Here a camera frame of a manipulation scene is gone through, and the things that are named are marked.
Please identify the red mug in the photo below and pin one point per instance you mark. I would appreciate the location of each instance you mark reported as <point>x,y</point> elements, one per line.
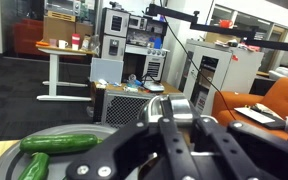
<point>225,24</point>

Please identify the cardboard box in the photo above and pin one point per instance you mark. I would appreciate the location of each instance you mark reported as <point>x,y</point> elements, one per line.
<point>57,30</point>

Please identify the large zucchini with stem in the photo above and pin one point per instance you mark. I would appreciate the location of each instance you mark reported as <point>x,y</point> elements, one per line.
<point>59,143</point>

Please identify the silver toaster oven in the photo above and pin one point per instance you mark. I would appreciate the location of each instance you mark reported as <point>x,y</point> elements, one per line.
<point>62,6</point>

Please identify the small steel jug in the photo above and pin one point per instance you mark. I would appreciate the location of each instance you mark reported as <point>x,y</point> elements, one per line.
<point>181,107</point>

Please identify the white storage cabinet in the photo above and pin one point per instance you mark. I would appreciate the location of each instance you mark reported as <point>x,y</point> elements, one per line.
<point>244,73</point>

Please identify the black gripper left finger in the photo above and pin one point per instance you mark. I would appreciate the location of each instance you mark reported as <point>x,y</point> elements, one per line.
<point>117,150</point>

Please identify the grey flat panel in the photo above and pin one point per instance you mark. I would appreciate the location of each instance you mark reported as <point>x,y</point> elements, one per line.
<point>106,70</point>

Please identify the orange couch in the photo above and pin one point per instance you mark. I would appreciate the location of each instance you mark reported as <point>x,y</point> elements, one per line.
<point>280,96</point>

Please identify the white mug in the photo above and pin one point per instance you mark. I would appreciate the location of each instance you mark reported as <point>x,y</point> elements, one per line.
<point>63,44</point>

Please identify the red and white cup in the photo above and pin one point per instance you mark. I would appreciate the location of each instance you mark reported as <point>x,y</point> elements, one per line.
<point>75,41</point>

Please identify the metal mesh cabinet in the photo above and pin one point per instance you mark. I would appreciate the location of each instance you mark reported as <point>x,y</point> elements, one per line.
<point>124,110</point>

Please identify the white toy kitchen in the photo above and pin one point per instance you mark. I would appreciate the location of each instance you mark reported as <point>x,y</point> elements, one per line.
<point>115,36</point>

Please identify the round grey tray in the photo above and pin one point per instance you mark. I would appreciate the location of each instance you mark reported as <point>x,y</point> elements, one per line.
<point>77,129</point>

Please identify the medium green cucumber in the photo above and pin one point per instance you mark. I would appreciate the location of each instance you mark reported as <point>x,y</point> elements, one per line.
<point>35,166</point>

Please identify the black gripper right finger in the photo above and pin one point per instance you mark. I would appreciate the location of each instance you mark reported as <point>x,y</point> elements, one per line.
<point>257,153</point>

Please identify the black overhead boom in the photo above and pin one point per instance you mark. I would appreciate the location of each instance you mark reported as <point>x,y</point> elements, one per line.
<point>217,28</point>

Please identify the white standing desk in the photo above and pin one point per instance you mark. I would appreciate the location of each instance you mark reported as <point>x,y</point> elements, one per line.
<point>53,73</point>

